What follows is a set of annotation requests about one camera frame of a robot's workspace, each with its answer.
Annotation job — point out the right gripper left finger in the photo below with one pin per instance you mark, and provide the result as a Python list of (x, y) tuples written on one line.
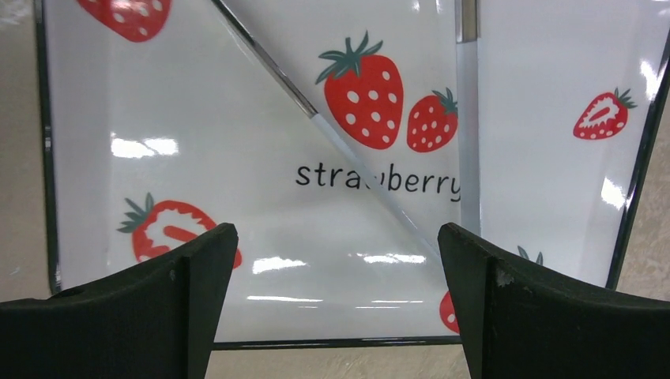
[(157, 319)]

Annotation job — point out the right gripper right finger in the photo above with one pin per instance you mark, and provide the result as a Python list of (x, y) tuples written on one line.
[(519, 319)]

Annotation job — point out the strawberry print white tray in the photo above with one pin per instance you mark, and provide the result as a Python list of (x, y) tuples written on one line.
[(159, 122)]

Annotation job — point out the metal tongs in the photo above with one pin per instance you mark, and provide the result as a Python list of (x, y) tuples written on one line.
[(382, 80)]

